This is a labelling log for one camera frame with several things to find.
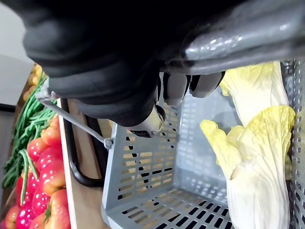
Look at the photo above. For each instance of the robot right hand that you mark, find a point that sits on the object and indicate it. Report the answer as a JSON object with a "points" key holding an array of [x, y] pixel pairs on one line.
{"points": [[95, 59]]}

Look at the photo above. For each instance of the red tomato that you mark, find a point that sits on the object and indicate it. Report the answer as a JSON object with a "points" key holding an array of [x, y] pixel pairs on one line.
{"points": [[59, 210], [25, 220], [40, 202], [50, 158], [53, 179], [51, 132], [26, 190], [37, 149], [11, 218], [38, 221]]}

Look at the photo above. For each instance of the yellow-white napa cabbage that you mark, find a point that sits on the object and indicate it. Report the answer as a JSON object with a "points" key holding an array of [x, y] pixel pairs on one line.
{"points": [[257, 181], [257, 95]]}

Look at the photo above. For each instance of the green long beans pile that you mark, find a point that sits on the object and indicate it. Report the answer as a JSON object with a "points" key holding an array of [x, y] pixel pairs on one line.
{"points": [[26, 124]]}

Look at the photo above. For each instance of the grey plastic shopping basket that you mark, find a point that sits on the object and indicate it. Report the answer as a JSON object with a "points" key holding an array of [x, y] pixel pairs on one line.
{"points": [[147, 171]]}

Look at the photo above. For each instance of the single stray green bean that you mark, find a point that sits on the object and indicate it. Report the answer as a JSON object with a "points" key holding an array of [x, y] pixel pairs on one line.
{"points": [[26, 171]]}

